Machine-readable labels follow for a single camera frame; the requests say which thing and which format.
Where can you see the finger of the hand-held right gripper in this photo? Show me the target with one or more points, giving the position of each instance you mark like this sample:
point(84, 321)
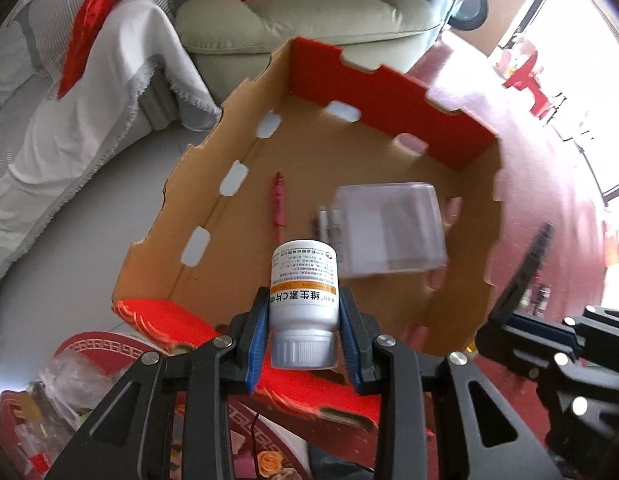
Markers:
point(589, 385)
point(544, 324)

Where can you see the round black device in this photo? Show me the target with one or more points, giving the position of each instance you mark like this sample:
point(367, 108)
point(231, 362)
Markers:
point(469, 5)

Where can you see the red cloth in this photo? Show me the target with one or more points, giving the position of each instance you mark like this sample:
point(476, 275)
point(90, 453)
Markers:
point(87, 30)

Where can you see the white bottle orange band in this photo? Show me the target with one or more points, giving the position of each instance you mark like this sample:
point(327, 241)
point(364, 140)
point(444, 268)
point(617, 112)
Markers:
point(302, 290)

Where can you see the white pen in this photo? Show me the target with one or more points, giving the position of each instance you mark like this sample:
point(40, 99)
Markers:
point(330, 225)

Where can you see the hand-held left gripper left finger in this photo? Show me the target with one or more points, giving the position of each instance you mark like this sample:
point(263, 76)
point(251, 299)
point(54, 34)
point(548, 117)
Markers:
point(257, 340)

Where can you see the red cardboard box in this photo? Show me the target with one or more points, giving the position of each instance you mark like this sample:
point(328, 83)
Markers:
point(224, 280)

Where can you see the grey white blanket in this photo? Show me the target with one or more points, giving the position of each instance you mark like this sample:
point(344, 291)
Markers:
point(89, 135)

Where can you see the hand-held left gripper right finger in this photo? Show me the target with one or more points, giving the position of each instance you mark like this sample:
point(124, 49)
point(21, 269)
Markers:
point(350, 340)

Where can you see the pink pen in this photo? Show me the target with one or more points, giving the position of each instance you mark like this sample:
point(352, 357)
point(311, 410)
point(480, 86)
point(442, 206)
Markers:
point(279, 210)

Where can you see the red plastic stool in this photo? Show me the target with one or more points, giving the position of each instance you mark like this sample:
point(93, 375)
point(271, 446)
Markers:
point(527, 77)

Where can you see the pale green sofa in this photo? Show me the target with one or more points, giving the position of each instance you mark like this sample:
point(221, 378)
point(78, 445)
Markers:
point(314, 15)

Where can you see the clear plastic container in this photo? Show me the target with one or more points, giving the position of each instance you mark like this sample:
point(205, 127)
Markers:
point(389, 230)

